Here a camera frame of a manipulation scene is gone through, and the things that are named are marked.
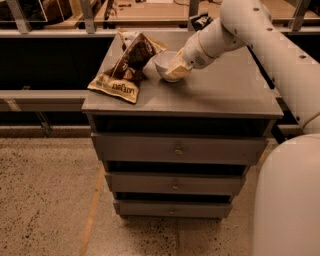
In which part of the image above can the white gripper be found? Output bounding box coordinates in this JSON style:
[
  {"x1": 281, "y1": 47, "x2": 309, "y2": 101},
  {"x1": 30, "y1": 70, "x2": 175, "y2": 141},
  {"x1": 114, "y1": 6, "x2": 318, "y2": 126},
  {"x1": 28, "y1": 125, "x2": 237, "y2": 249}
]
[{"x1": 165, "y1": 33, "x2": 214, "y2": 80}]

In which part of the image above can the white ceramic bowl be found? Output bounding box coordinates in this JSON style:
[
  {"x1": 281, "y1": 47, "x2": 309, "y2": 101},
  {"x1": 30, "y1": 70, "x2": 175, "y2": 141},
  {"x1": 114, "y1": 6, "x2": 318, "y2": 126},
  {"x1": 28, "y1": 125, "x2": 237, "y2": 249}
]
[{"x1": 153, "y1": 51, "x2": 179, "y2": 83}]

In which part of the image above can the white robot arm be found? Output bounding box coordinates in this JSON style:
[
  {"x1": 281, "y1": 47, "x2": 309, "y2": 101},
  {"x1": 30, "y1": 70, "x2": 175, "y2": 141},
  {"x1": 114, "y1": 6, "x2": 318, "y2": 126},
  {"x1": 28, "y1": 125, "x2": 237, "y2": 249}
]
[{"x1": 166, "y1": 0, "x2": 320, "y2": 256}]

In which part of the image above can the blue chip bag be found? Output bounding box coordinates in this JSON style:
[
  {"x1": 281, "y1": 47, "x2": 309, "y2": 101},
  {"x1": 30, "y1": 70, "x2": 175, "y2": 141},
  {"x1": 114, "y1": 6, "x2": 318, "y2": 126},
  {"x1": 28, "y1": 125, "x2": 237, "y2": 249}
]
[{"x1": 190, "y1": 13, "x2": 213, "y2": 31}]

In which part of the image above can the brown yellow chip bag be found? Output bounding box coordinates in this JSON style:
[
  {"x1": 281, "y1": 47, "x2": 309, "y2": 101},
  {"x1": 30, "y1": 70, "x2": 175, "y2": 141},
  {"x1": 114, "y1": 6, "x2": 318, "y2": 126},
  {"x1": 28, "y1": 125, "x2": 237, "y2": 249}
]
[{"x1": 88, "y1": 31, "x2": 167, "y2": 104}]

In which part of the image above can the grey drawer cabinet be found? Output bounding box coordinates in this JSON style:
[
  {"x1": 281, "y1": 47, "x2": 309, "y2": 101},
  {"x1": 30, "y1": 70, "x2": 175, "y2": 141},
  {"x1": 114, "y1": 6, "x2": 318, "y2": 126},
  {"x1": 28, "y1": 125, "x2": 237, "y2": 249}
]
[{"x1": 81, "y1": 31, "x2": 284, "y2": 220}]

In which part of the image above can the top grey drawer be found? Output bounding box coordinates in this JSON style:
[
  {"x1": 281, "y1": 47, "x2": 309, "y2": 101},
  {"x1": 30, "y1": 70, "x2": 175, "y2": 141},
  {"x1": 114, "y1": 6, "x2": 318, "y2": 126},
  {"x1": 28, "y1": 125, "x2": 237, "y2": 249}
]
[{"x1": 92, "y1": 133, "x2": 267, "y2": 165}]

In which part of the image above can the grey drawer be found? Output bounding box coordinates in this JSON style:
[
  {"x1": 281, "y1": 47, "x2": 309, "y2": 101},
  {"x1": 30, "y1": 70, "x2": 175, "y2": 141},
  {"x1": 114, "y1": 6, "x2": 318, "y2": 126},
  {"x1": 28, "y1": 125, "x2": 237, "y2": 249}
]
[
  {"x1": 92, "y1": 133, "x2": 267, "y2": 165},
  {"x1": 113, "y1": 200, "x2": 232, "y2": 218},
  {"x1": 106, "y1": 172, "x2": 245, "y2": 195}
]

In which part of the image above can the middle grey drawer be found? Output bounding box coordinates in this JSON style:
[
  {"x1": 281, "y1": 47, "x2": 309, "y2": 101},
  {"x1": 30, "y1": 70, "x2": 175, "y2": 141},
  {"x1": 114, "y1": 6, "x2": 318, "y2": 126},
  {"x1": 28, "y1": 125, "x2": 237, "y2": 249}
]
[{"x1": 106, "y1": 172, "x2": 245, "y2": 195}]

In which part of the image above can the bottom grey drawer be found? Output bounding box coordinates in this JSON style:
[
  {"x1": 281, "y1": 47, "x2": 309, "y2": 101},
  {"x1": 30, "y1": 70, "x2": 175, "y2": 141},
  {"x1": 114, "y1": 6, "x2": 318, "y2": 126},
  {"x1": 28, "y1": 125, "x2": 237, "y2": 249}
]
[{"x1": 113, "y1": 200, "x2": 232, "y2": 218}]

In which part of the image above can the metal rail frame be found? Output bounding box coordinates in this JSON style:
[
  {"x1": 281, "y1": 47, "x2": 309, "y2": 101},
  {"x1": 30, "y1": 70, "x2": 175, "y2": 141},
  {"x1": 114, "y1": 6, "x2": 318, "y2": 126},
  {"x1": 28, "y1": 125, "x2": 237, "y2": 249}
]
[{"x1": 0, "y1": 90, "x2": 89, "y2": 112}]

